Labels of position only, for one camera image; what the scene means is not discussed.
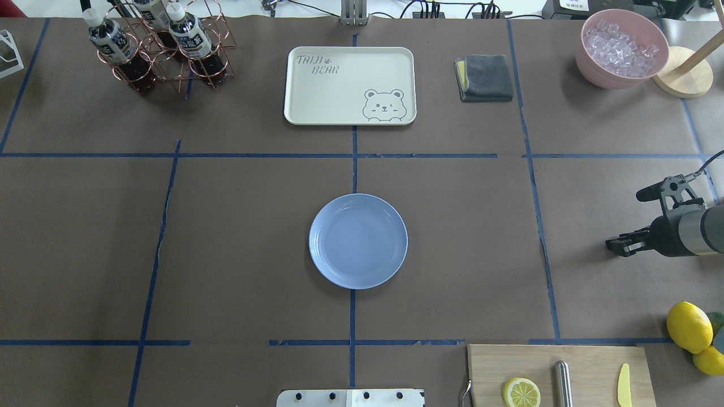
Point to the half lemon slice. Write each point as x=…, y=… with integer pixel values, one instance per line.
x=520, y=391

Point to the tea bottle middle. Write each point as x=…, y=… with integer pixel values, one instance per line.
x=157, y=19

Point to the tea bottle left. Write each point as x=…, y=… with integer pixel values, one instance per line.
x=119, y=50

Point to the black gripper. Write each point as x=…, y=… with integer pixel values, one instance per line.
x=664, y=232

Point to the blue round plate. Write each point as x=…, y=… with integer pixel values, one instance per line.
x=358, y=241

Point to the wooden cutting board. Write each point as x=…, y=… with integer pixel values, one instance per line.
x=594, y=372

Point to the yellow plastic knife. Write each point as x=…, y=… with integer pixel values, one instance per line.
x=624, y=396

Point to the round wooden stand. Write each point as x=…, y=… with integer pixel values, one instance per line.
x=687, y=74

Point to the tea bottle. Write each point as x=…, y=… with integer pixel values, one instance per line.
x=157, y=19
x=190, y=35
x=119, y=50

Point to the white wire cup rack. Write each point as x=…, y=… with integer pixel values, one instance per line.
x=11, y=61

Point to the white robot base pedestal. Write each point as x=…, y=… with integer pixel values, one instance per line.
x=352, y=397

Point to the large yellow lemon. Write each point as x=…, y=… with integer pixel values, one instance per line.
x=689, y=327

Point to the tea bottle right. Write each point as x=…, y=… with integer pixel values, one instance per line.
x=190, y=35

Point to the pink bowl of ice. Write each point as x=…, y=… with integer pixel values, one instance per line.
x=620, y=48

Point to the green lime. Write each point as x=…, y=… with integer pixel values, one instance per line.
x=716, y=319

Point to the copper wire bottle rack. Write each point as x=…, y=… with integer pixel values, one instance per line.
x=171, y=65

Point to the cream bear tray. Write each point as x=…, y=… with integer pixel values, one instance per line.
x=345, y=85

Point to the grey folded cloth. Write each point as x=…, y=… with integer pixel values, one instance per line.
x=484, y=78

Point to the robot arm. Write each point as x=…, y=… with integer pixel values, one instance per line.
x=712, y=228

